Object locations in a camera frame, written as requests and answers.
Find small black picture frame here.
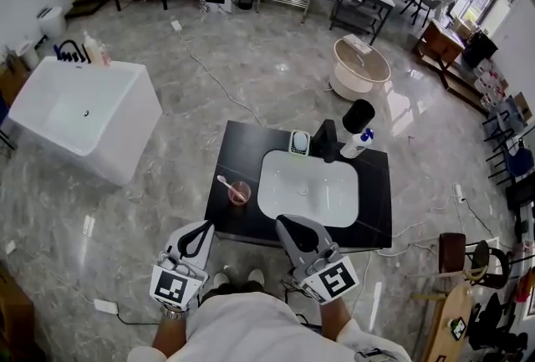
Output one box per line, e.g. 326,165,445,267
450,316,467,340

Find round beige coffee table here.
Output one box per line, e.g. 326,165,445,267
328,36,392,101

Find black adapter cable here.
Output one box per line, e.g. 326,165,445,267
115,309,162,327

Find brown stool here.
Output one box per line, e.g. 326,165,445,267
438,232,467,273

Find oval wooden table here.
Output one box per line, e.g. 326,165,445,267
421,283,473,362

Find silver wristwatch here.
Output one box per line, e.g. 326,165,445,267
160,303,189,320

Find person's dark trousers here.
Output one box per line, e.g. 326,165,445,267
198,283,268,305

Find brown wooden desk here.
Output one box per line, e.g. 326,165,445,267
413,19,467,77

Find black sink faucet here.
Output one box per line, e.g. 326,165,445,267
311,119,339,164

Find cream pump bottle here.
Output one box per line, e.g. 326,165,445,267
82,30,104,65

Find pink toothbrush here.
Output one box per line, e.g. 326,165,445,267
217,174,247,201

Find black round bin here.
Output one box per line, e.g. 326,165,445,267
341,99,376,134

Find person's left forearm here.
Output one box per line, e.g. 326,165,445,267
152,312,189,357

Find black round chair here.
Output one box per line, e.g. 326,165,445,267
466,239,513,290

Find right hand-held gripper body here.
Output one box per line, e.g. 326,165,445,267
288,245,360,306

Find white soap dish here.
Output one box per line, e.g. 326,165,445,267
288,129,311,157

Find stack of white red packs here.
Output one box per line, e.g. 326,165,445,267
474,59,509,102

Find black bathtub faucet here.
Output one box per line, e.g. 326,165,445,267
56,39,91,64

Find flat white box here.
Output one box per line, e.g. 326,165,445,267
343,33,371,54

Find white sink basin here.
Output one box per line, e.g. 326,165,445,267
257,150,360,229

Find person's right forearm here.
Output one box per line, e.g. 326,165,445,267
319,296,354,340

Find white pump bottle blue cap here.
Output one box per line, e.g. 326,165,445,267
339,128,375,160

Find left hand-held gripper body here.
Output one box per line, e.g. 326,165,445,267
149,252,210,309

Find white power adapter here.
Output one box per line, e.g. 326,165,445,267
94,298,119,314

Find white bathtub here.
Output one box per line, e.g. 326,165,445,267
8,55,163,187

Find white floor cables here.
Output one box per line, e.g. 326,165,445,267
375,201,461,259

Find black storage box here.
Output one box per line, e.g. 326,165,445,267
462,32,499,68

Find white toilet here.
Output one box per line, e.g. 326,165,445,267
37,6,67,38

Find pink translucent cup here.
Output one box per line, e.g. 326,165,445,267
227,180,252,206

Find blue chair black legs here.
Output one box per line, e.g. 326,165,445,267
487,138,535,186

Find person's white shirt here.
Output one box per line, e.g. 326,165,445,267
127,291,413,362

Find black vanity cabinet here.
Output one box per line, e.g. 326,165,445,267
203,120,394,251

